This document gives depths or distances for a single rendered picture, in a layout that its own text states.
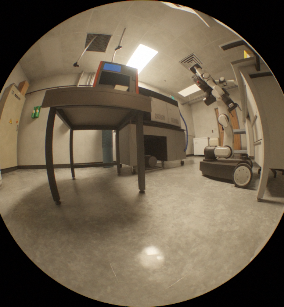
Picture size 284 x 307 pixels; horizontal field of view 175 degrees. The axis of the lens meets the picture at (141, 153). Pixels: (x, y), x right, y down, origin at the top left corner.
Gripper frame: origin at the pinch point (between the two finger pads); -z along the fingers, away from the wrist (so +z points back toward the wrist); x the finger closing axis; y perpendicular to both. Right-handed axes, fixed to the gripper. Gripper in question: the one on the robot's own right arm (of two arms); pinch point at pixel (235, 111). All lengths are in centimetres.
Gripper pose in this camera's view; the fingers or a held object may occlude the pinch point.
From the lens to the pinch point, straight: 101.0
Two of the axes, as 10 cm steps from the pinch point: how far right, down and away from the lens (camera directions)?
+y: 8.6, -0.2, 5.1
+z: -2.1, -9.2, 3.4
